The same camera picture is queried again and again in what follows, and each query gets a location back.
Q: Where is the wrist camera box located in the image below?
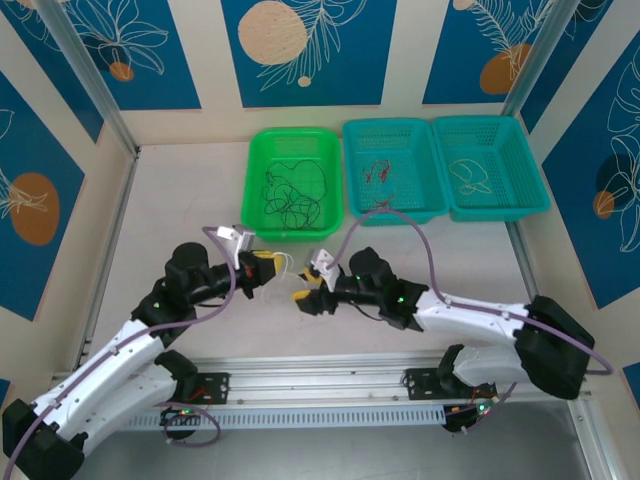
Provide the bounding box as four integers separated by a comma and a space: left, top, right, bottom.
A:
305, 248, 335, 279
215, 224, 257, 254

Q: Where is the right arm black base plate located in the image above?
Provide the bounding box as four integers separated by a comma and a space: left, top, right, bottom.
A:
402, 368, 499, 401

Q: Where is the thin beige cable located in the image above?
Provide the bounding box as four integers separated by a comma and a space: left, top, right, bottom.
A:
447, 158, 495, 196

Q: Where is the aluminium frame bar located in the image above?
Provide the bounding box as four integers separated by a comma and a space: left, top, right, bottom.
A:
567, 399, 624, 480

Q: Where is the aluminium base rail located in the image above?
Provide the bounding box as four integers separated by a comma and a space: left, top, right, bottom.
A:
42, 353, 595, 410

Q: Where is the teal plastic basket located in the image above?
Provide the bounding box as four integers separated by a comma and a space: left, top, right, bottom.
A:
342, 118, 451, 229
432, 115, 553, 224

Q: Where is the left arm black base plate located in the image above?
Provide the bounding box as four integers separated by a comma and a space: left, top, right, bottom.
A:
189, 372, 231, 406

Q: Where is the green plastic basket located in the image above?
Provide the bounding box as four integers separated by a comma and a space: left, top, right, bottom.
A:
240, 128, 345, 244

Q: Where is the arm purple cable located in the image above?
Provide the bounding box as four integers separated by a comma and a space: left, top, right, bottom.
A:
2, 225, 236, 474
329, 209, 614, 436

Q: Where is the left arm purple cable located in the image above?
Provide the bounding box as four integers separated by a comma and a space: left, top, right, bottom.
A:
2, 225, 236, 474

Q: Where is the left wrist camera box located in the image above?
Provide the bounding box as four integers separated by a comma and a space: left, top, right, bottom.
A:
215, 224, 257, 254

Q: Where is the blue floral wall panel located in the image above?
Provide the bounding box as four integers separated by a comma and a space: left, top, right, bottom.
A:
519, 0, 640, 134
0, 0, 105, 145
64, 0, 202, 111
0, 69, 86, 322
221, 0, 400, 109
542, 29, 640, 311
422, 0, 551, 106

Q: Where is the thin white cable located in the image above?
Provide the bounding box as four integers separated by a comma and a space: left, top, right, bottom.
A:
260, 252, 304, 307

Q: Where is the white slotted cable duct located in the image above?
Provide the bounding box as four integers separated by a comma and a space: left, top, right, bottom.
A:
119, 407, 447, 432

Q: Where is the aluminium corner post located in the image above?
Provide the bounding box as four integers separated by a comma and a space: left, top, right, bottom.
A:
35, 0, 142, 160
501, 0, 574, 117

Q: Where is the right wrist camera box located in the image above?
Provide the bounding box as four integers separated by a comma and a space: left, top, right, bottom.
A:
305, 248, 335, 279

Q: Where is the thin black cable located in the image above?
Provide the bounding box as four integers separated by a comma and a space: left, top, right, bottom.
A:
263, 183, 322, 232
263, 158, 330, 202

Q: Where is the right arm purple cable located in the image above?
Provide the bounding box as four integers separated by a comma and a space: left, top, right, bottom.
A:
329, 209, 614, 436

